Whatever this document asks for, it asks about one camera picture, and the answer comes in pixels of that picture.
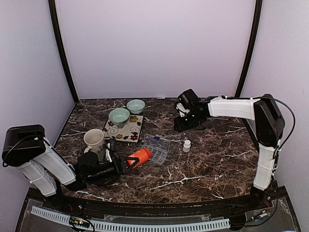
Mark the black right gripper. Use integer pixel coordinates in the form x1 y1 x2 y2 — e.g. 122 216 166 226
175 111 203 132

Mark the small white pill bottle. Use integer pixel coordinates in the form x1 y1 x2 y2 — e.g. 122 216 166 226
183 140 191 153

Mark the teal striped ceramic bowl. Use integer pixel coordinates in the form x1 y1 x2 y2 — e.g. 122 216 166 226
108 108 130 128

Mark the black left frame post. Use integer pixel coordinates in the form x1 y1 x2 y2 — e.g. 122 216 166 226
48 0 79 104

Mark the orange bottle with grey lid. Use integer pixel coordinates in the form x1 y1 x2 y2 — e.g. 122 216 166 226
128 148 152 168

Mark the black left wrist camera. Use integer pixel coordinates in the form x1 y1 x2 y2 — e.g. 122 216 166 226
77 151 98 175

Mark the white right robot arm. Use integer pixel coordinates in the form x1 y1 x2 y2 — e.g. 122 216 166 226
174 89 296 191

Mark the black frame post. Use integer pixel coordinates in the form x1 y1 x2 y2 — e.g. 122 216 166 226
48 0 79 104
234 0 263 97

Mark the square floral ceramic plate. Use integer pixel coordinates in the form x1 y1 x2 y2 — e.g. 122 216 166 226
103 115 144 143

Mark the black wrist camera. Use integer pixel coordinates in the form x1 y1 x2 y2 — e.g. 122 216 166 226
178 89 199 110
77 151 98 175

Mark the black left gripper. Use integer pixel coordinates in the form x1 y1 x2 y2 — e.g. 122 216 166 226
87 156 140 185

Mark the clear plastic pill organizer box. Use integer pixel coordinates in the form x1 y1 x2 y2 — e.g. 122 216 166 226
142 134 170 165

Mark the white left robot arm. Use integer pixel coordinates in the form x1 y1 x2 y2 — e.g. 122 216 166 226
2 125 142 211

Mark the beige printed ceramic mug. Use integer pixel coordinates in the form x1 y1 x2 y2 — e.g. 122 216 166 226
84 129 106 162

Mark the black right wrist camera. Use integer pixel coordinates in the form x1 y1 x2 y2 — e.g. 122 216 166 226
178 89 199 110

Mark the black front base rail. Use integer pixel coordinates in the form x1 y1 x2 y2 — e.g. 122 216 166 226
19 186 291 219

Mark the black right frame post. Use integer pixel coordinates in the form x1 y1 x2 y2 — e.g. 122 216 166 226
234 0 263 97

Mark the white slotted cable duct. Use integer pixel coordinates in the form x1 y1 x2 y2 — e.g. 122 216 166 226
30 206 230 232

